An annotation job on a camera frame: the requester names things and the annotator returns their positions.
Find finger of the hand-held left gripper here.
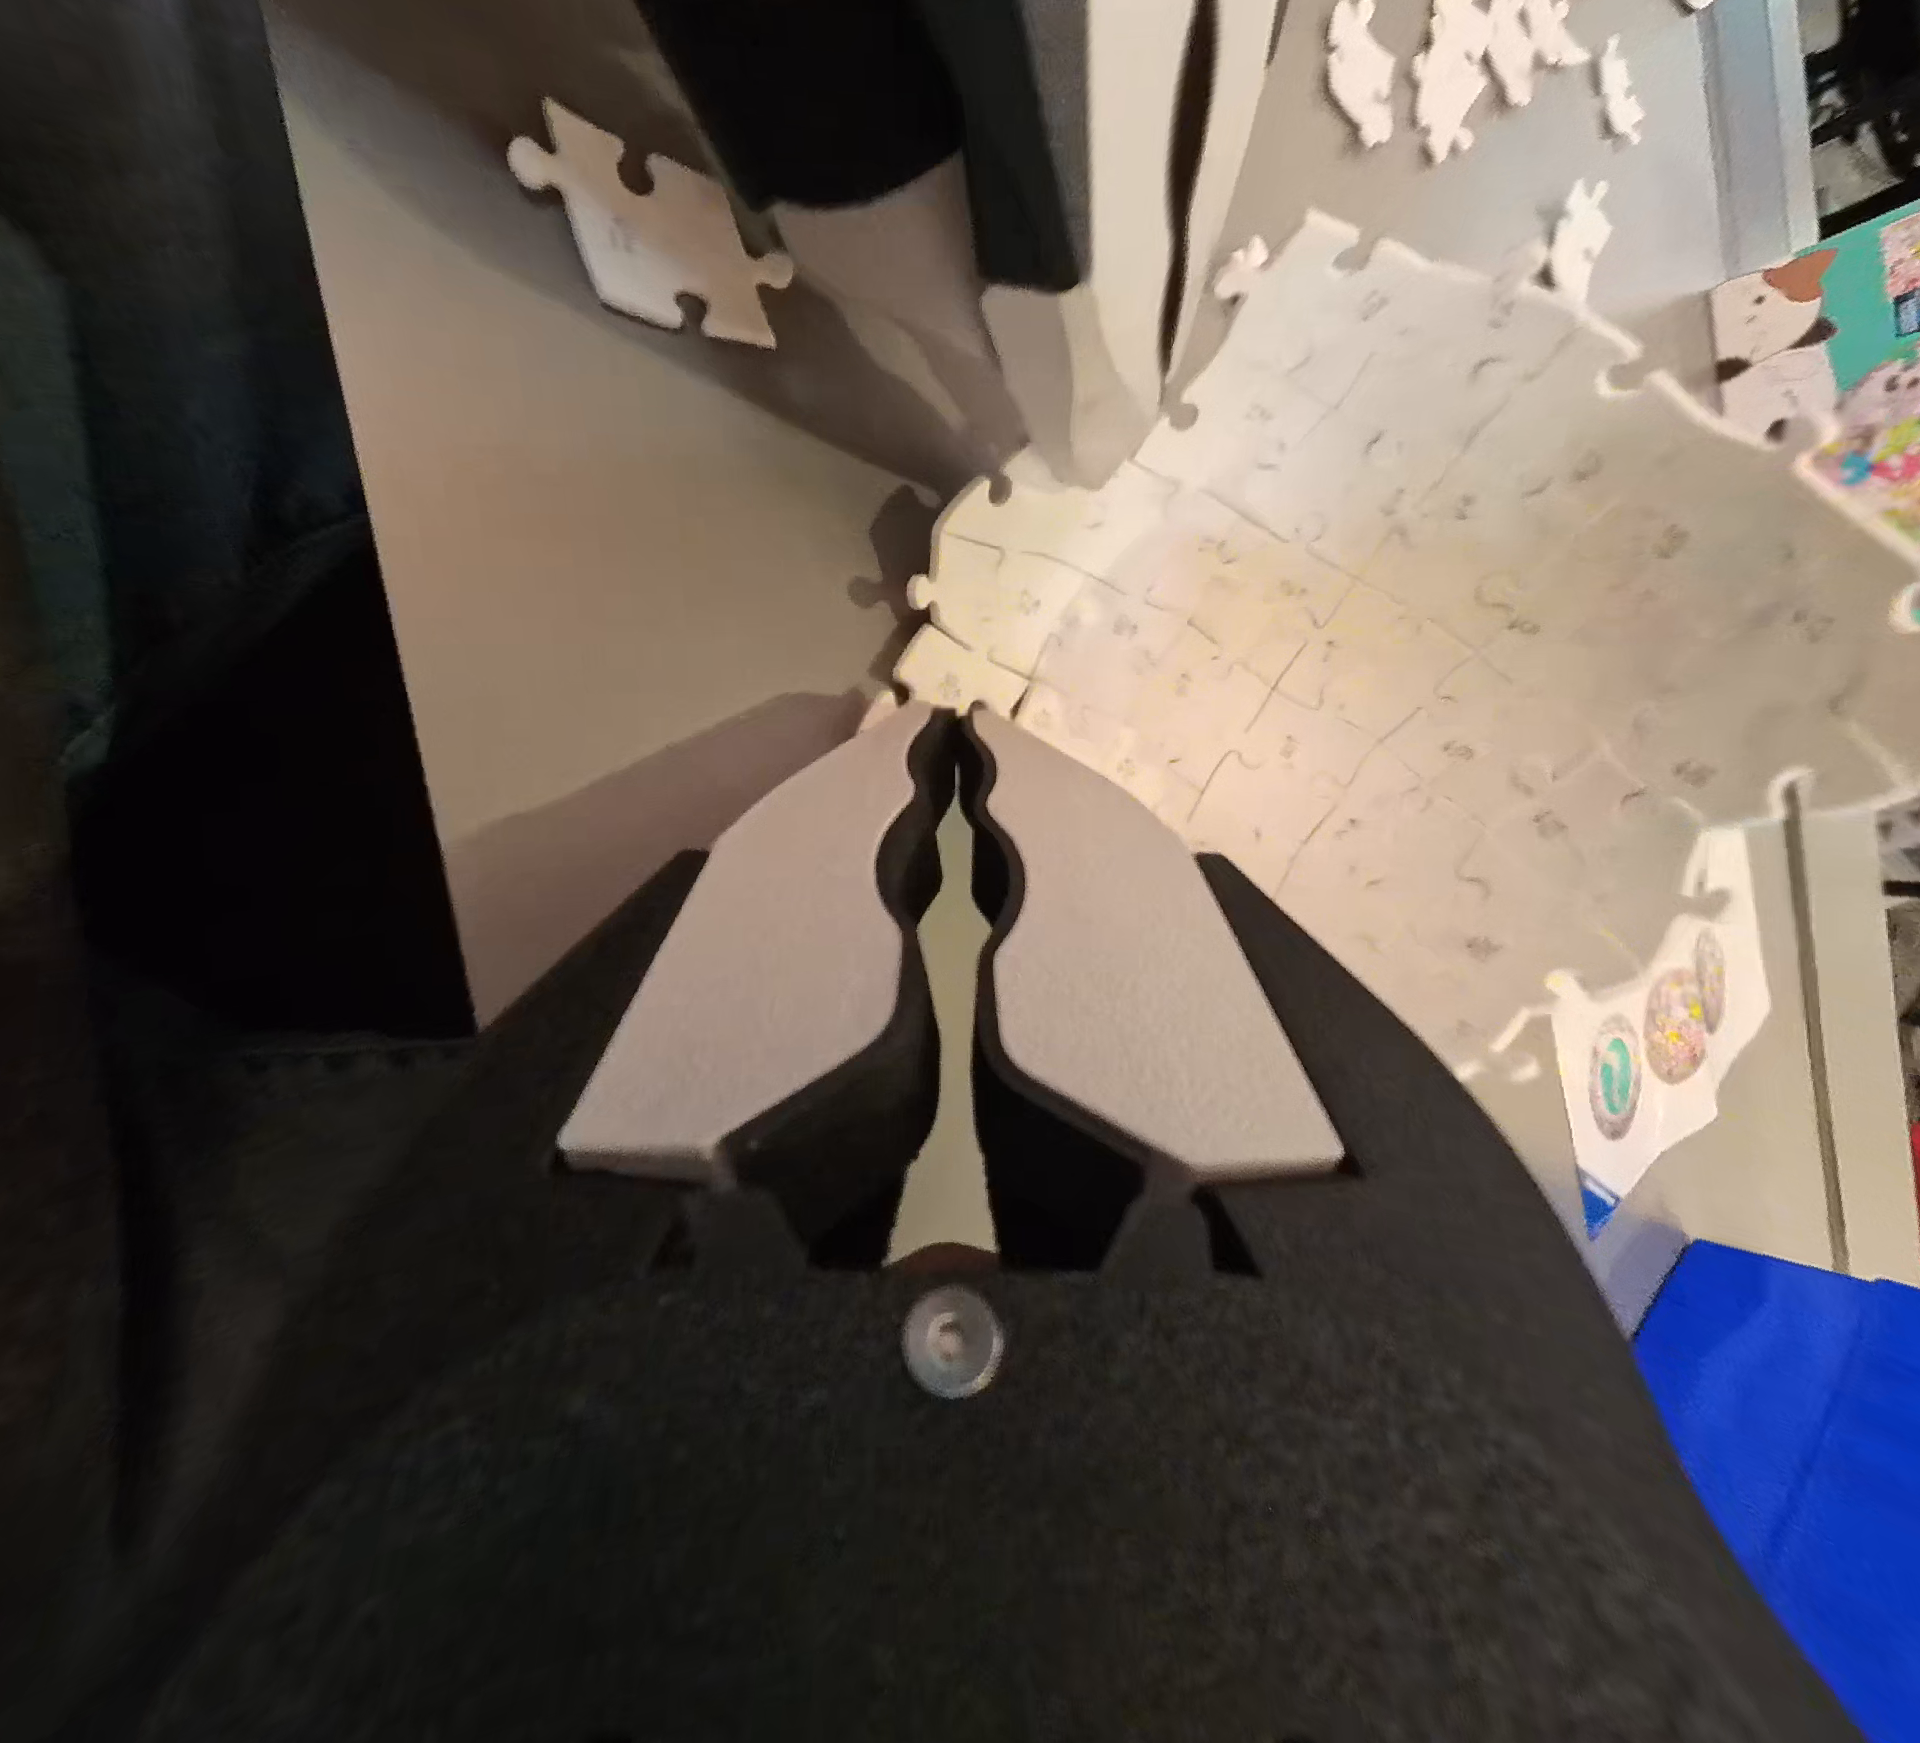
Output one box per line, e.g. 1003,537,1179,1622
979,0,1220,483
1159,0,1323,389

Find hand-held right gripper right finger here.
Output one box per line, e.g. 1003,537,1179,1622
961,709,1349,1194

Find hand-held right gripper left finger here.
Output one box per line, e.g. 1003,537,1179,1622
554,707,962,1190

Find partly built puzzle ball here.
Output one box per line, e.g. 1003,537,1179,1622
846,211,1920,1086

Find white jigsaw puzzle piece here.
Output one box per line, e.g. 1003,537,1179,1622
506,99,799,351

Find printed puzzle instruction sheet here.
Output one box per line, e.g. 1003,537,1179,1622
1544,926,1734,1198

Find colourful puzzle ball box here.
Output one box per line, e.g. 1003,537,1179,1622
1710,207,1920,457

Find black office chair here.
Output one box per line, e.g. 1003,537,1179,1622
1806,0,1920,193

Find blue plastic bin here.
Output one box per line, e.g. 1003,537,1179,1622
1633,1238,1920,1743

